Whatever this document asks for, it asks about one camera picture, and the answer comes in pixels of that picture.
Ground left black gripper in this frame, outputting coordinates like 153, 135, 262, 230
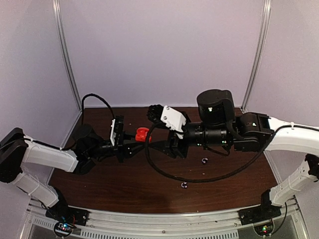
87, 130, 148, 163

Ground red earbud charging case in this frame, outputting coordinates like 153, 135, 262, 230
135, 127, 149, 142

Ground purple earbud with red hook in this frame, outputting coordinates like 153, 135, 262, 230
181, 182, 187, 189

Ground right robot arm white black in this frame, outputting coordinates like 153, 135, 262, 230
147, 89, 319, 220

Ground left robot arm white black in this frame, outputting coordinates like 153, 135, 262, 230
0, 124, 144, 221

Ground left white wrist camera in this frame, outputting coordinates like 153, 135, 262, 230
109, 119, 117, 147

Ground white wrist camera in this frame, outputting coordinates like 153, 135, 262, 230
109, 119, 117, 147
160, 105, 186, 139

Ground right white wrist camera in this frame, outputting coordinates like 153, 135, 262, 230
160, 105, 186, 139

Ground left black camera cable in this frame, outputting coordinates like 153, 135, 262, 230
81, 93, 118, 125

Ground black camera cable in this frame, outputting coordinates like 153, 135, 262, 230
144, 124, 264, 184
81, 93, 118, 125

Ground right black camera cable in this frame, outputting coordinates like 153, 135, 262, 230
144, 124, 264, 184

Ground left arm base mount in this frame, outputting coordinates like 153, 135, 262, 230
40, 195, 89, 239

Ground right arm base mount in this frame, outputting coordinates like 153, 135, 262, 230
238, 189, 281, 237

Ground front aluminium rail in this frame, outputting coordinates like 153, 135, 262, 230
17, 203, 310, 239

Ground left aluminium frame post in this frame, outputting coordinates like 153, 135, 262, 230
52, 0, 81, 111

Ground aluminium frame post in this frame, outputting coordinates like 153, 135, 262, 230
241, 0, 272, 112
52, 0, 81, 111

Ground right aluminium frame post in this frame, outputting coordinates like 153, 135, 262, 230
241, 0, 272, 112

